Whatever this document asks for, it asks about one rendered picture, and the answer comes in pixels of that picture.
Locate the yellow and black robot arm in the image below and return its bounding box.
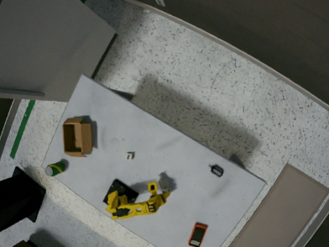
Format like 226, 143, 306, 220
107, 191, 159, 220

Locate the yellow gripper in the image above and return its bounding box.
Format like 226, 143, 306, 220
148, 181, 170, 208

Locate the green drink can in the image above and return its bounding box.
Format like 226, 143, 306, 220
44, 161, 65, 176

